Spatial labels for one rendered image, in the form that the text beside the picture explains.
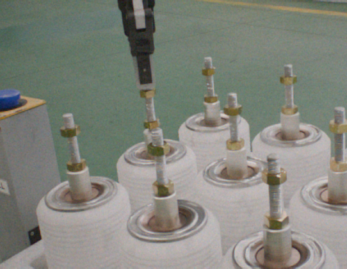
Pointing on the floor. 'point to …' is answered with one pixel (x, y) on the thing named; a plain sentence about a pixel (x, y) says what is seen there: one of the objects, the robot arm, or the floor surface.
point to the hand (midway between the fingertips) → (144, 70)
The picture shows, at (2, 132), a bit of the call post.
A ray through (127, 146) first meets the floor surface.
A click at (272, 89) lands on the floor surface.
